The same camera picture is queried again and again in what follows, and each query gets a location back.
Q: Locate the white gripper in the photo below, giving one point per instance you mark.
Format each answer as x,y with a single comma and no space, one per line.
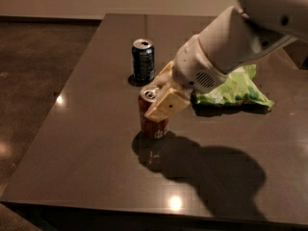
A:
192,67

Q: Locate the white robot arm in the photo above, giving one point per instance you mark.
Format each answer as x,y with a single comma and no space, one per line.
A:
237,36

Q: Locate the green rice chip bag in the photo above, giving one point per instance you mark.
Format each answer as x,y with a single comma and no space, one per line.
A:
239,89

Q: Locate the blue soda can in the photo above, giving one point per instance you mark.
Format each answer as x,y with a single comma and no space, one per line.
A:
143,61

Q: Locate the red coke can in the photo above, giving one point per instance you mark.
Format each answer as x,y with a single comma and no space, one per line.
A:
151,129

